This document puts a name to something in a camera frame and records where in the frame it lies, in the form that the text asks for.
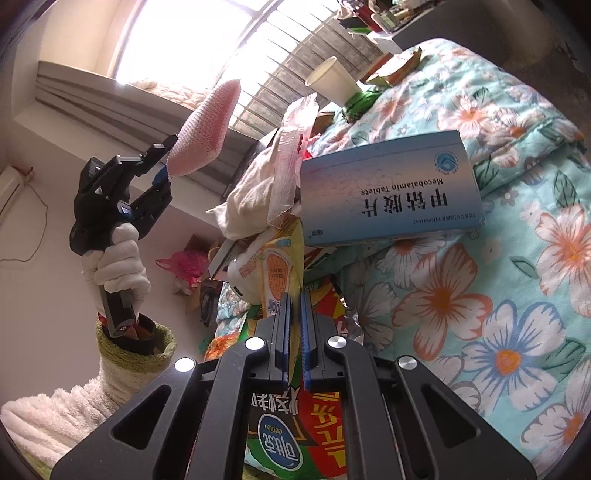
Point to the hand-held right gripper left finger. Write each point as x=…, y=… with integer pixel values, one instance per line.
x=284, y=332

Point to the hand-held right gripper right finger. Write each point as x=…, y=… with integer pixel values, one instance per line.
x=307, y=341

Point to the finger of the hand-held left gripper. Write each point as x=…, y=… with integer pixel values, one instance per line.
x=154, y=203
x=154, y=154

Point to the pink knitted cloth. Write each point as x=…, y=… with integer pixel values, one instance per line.
x=207, y=124

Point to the yellow snack packet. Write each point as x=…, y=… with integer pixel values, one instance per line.
x=277, y=267

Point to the person's left forearm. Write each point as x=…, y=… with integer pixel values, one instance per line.
x=129, y=364

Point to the person's left hand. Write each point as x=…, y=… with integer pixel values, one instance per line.
x=120, y=263

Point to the cardboard box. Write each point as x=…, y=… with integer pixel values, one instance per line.
x=196, y=242

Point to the white printed packet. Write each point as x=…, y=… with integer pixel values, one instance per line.
x=244, y=277

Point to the pink plastic bag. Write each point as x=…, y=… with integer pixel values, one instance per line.
x=189, y=265

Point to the white air conditioner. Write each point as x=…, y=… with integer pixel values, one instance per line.
x=9, y=191

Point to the red green snack bag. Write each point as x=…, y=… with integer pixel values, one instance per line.
x=295, y=434

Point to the white crumpled cloth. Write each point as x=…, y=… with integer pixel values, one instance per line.
x=249, y=184

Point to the window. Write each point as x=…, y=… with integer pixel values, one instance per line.
x=184, y=37

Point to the clear plastic wrapper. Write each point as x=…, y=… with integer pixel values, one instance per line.
x=298, y=115

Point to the blue medicine box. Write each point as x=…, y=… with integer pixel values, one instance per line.
x=392, y=184

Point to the white paper cup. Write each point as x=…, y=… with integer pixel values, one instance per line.
x=332, y=81

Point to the green crumpled wrapper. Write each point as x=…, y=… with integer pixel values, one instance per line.
x=360, y=102

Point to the floral blanket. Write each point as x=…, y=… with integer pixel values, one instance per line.
x=508, y=230

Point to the brown green carton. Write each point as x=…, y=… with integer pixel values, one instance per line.
x=392, y=69

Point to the clutter of desk items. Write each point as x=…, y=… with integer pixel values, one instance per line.
x=369, y=16

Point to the grey desk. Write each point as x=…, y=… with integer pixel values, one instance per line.
x=461, y=23

